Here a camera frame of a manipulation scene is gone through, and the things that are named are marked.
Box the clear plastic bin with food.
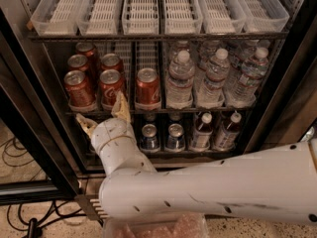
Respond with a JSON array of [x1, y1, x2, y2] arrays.
[[102, 213, 209, 238]]

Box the front water bottle right lane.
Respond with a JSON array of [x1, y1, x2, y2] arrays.
[[225, 48, 268, 108]]

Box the middle red can left lane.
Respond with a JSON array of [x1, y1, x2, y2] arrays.
[[67, 55, 90, 74]]

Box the brown tea bottle left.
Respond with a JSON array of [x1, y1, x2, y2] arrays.
[[190, 113, 213, 151]]

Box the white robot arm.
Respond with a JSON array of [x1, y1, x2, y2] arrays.
[[76, 94, 317, 225]]

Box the front red can left lane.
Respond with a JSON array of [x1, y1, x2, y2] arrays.
[[63, 70, 96, 108]]

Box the stainless steel fridge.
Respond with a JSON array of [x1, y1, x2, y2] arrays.
[[0, 0, 316, 210]]

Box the brown tea bottle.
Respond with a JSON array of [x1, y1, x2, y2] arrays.
[[213, 112, 242, 151], [190, 113, 213, 151]]

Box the water bottle lane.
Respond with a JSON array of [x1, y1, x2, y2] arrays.
[[165, 50, 195, 109], [225, 48, 268, 108], [195, 48, 230, 108]]

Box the clear top shelf tray six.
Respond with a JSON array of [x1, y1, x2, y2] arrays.
[[238, 0, 289, 33]]

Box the clear top shelf tray three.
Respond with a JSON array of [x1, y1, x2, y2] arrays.
[[121, 0, 159, 35]]

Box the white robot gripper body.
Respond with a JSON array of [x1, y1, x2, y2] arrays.
[[91, 118, 156, 176]]

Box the back red can left lane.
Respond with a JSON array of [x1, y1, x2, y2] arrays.
[[75, 42, 99, 77]]

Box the open glass fridge door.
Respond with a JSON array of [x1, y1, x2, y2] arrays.
[[0, 12, 79, 205]]

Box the brown tea bottle right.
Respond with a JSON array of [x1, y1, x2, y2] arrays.
[[213, 112, 242, 151]]

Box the blue can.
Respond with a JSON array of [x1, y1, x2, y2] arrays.
[[165, 123, 185, 152], [140, 124, 159, 152]]

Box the clear top shelf tray two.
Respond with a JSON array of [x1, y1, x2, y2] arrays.
[[76, 0, 123, 36]]

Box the clear top shelf tray five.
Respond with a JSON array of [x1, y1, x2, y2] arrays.
[[198, 0, 246, 34]]

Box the black floor cables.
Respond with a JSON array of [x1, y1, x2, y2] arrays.
[[0, 136, 87, 238]]

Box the clear top shelf tray four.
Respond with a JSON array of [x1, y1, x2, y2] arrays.
[[162, 0, 202, 35]]

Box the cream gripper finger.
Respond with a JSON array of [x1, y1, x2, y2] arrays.
[[111, 91, 131, 123], [75, 113, 97, 137]]

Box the front water bottle left lane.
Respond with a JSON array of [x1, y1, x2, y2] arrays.
[[165, 50, 195, 109]]

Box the clear top shelf tray one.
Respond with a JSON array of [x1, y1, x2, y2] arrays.
[[31, 0, 82, 36]]

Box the front water bottle middle lane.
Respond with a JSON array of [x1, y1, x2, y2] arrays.
[[195, 48, 230, 108]]

